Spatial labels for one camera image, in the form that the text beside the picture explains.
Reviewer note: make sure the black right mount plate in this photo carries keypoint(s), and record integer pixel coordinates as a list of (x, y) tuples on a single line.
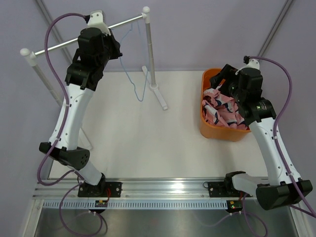
[(217, 189)]

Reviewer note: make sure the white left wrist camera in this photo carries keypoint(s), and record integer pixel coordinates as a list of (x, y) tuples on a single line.
[(97, 20)]

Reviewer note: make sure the light blue wire hanger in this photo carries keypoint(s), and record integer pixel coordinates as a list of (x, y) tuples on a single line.
[(143, 50)]

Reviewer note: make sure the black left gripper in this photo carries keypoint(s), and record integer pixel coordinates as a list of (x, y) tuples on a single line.
[(115, 45)]

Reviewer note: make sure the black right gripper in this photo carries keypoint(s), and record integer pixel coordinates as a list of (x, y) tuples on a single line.
[(226, 73)]

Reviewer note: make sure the pink patterned shorts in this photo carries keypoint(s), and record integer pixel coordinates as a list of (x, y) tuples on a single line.
[(221, 111)]

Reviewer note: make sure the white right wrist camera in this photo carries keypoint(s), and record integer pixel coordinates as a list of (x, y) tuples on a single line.
[(249, 63)]

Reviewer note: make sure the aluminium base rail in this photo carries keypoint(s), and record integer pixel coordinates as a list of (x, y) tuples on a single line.
[(141, 189)]

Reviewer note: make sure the black left mount plate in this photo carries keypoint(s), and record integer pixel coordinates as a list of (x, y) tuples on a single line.
[(113, 190)]

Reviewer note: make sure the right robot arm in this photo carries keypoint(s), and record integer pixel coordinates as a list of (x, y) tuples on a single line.
[(284, 185)]

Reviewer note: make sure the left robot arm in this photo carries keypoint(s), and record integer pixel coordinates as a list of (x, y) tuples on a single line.
[(81, 83)]

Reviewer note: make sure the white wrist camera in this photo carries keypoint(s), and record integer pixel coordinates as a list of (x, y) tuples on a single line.
[(97, 20), (249, 63)]

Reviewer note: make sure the black mount plate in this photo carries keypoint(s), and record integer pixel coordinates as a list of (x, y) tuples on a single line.
[(113, 190), (217, 189)]

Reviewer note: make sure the white slotted cable duct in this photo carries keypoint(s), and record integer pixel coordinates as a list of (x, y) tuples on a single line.
[(139, 204)]

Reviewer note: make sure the white and silver clothes rack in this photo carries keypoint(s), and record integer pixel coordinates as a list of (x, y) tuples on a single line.
[(31, 58)]

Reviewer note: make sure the orange plastic basket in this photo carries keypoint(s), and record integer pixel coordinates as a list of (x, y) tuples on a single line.
[(211, 131)]

